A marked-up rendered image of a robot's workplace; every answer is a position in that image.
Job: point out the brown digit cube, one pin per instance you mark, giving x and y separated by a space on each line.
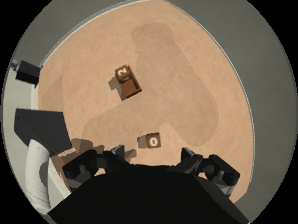
153 140
123 74

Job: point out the brown wooden tray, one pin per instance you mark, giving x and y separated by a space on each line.
130 87

